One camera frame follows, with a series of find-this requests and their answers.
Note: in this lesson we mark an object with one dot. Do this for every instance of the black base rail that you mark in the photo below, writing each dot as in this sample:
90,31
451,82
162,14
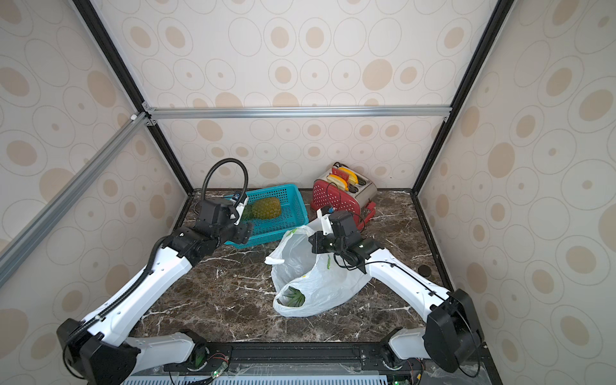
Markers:
314,363

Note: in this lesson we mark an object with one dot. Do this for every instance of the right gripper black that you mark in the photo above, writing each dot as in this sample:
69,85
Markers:
319,241

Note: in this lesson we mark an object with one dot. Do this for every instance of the left aluminium frame bar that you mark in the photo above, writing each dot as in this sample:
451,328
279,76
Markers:
21,247

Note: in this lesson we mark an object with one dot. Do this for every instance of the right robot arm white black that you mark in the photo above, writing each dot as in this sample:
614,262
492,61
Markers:
452,333

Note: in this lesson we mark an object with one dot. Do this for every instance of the red toaster with toast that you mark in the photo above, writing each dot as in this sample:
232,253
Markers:
342,188

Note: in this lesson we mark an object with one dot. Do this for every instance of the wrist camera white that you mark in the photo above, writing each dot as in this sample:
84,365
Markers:
324,217
240,201

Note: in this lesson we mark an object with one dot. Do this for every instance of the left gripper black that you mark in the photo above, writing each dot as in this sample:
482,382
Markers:
244,231

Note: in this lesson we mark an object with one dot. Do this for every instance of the white plastic bag lemon print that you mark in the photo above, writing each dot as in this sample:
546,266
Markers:
321,277

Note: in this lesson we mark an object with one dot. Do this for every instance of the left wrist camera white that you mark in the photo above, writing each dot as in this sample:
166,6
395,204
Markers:
240,201

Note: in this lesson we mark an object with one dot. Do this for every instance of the small pineapple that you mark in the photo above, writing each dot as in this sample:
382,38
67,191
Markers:
264,209

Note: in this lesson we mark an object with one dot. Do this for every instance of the horizontal aluminium frame bar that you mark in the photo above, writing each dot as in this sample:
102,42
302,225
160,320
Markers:
160,113

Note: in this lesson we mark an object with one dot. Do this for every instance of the large pineapple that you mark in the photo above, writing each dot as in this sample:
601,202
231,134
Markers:
292,297

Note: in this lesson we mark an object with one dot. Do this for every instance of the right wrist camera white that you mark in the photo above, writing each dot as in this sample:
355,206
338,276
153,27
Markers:
324,217

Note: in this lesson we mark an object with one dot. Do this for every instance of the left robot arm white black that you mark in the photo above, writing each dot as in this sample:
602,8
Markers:
99,349

